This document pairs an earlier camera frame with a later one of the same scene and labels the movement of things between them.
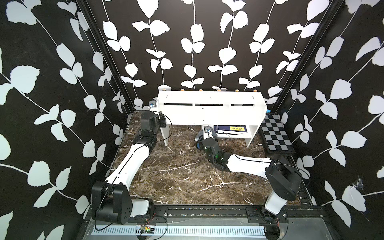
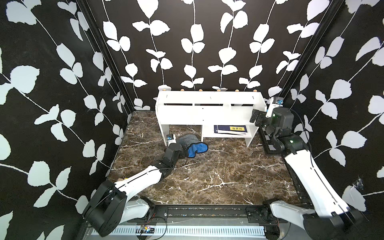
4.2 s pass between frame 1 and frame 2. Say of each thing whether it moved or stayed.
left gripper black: moved
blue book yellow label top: stayed
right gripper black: moved
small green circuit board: stayed
